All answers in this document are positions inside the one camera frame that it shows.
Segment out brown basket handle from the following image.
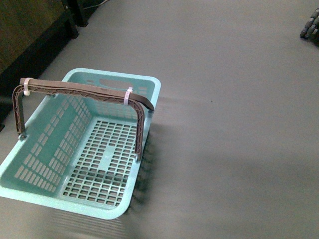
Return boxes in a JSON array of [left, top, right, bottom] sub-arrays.
[[12, 78, 154, 160]]

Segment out light blue plastic basket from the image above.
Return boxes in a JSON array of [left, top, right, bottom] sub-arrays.
[[0, 68, 161, 220]]

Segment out white zip tie right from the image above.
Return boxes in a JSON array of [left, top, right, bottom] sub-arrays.
[[124, 87, 133, 106]]

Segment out white zip tie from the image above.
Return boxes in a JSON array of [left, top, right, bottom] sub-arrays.
[[124, 87, 133, 106], [23, 77, 33, 96]]

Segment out white zip tie left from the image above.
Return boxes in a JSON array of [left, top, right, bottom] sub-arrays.
[[23, 77, 33, 96]]

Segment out dark wooden cabinet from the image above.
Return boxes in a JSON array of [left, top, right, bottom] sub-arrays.
[[0, 0, 95, 97]]

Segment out grey ribbed cable bundle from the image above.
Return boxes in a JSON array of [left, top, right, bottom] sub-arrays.
[[300, 8, 319, 39]]

